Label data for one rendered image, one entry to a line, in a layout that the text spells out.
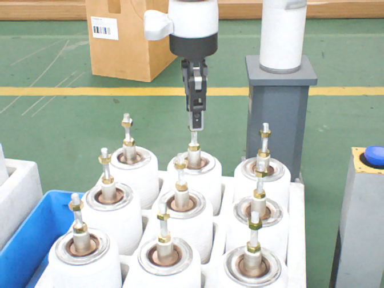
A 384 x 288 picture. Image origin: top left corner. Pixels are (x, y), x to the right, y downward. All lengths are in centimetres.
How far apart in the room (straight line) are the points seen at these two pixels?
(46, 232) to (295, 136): 59
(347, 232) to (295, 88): 40
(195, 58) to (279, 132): 47
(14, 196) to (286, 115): 60
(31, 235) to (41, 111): 73
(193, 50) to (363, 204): 35
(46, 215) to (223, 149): 56
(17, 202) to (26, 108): 75
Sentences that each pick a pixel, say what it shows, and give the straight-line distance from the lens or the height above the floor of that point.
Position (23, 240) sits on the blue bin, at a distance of 103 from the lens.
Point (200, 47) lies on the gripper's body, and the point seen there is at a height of 48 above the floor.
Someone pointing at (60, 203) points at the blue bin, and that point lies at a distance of 111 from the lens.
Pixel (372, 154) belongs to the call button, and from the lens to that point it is 81.
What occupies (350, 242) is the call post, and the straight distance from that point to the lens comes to 87.
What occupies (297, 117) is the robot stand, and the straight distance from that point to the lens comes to 117.
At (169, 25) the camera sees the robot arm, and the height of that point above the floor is 51.
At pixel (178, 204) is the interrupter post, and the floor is 26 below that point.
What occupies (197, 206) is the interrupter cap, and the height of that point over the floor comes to 25.
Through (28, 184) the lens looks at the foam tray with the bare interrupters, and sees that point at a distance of 107.
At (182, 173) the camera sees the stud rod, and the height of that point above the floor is 31.
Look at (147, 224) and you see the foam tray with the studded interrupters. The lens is 88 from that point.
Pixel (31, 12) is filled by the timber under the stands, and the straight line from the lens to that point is 270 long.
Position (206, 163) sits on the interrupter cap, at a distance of 89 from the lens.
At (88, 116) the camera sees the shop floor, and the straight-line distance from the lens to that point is 164.
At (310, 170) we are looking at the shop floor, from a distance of 137.
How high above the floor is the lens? 73
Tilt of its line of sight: 30 degrees down
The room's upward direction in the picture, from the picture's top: 1 degrees counter-clockwise
